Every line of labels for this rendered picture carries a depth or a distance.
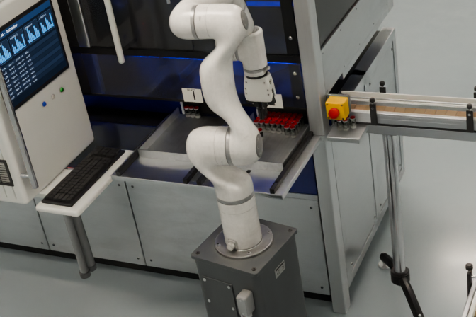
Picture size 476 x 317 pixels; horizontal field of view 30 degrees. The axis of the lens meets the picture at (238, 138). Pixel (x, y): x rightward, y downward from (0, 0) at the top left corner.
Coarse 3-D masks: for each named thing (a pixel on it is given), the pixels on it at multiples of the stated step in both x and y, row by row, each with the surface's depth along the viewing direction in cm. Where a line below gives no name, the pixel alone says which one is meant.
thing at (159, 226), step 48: (384, 48) 397; (336, 144) 349; (144, 192) 389; (192, 192) 377; (288, 192) 355; (384, 192) 417; (0, 240) 448; (48, 240) 433; (96, 240) 418; (144, 240) 404; (192, 240) 392
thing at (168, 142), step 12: (168, 120) 359; (180, 120) 362; (192, 120) 361; (204, 120) 359; (216, 120) 358; (156, 132) 351; (168, 132) 355; (180, 132) 353; (144, 144) 344; (156, 144) 348; (168, 144) 346; (180, 144) 345; (144, 156) 341; (156, 156) 338; (168, 156) 336; (180, 156) 333
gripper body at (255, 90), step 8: (248, 80) 302; (256, 80) 301; (264, 80) 300; (272, 80) 303; (248, 88) 304; (256, 88) 303; (264, 88) 302; (272, 88) 303; (248, 96) 306; (256, 96) 305; (264, 96) 303; (272, 96) 304
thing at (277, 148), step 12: (252, 120) 351; (264, 132) 343; (300, 132) 339; (264, 144) 335; (276, 144) 334; (288, 144) 332; (264, 156) 327; (276, 156) 326; (288, 156) 320; (264, 168) 320; (276, 168) 317
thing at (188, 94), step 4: (184, 88) 349; (188, 88) 348; (192, 88) 348; (184, 92) 350; (188, 92) 349; (192, 92) 349; (196, 92) 348; (200, 92) 347; (184, 96) 351; (188, 96) 350; (192, 96) 350; (196, 96) 349; (200, 96) 348; (184, 100) 352; (188, 100) 351; (192, 100) 351; (196, 100) 350; (200, 100) 349
